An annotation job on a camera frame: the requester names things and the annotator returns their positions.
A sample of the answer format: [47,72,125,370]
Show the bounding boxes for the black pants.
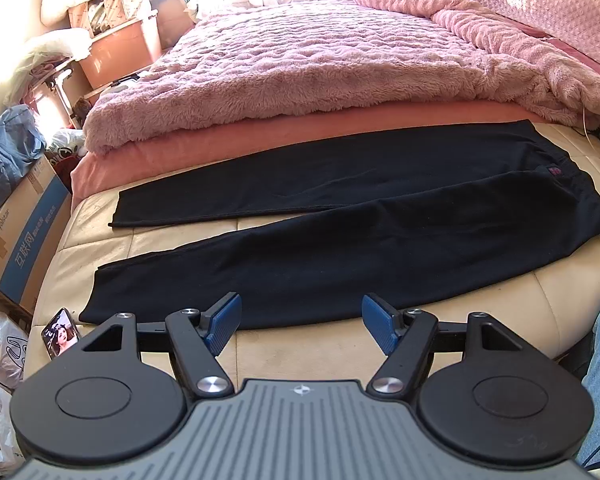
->
[81,120,600,330]

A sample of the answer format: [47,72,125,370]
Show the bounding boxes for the smartphone with lit screen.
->
[41,308,81,360]

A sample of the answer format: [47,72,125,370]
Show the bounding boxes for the cardboard box with blue print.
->
[0,157,71,314]

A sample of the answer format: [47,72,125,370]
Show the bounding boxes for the salmon pink bed sheet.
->
[71,101,544,206]

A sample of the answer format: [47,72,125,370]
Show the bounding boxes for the blue grey cloth bag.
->
[0,104,46,208]

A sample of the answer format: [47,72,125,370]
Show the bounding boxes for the orange plastic storage bin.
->
[79,11,162,89]

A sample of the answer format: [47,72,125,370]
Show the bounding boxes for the fluffy pink blanket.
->
[84,0,600,154]

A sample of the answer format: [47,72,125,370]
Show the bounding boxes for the white fluffy blanket pile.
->
[3,27,92,107]

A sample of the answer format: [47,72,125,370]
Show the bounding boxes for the white charging cable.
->
[578,106,600,166]

